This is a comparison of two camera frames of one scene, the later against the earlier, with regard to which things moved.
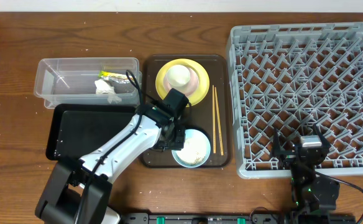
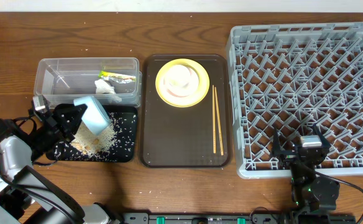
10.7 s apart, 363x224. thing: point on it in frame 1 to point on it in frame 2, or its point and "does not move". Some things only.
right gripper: (287, 156) does not move
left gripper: (179, 147) to (59, 127)
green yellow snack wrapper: (114, 77) does not move
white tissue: (102, 88) does not move
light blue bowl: (196, 150) to (95, 118)
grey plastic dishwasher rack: (289, 77) does not move
